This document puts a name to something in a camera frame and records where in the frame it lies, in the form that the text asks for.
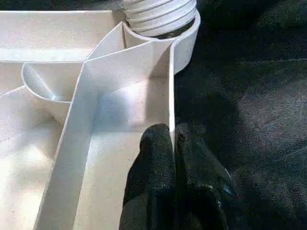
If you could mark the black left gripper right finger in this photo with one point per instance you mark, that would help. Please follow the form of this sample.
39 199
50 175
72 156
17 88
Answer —
201 191

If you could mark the white plastic table top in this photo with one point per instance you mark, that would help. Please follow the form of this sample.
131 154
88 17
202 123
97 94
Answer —
115 115

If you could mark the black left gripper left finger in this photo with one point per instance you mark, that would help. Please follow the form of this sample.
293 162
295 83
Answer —
153 182

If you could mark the white plastic table leg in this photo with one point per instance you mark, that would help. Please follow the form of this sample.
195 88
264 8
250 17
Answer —
158 17

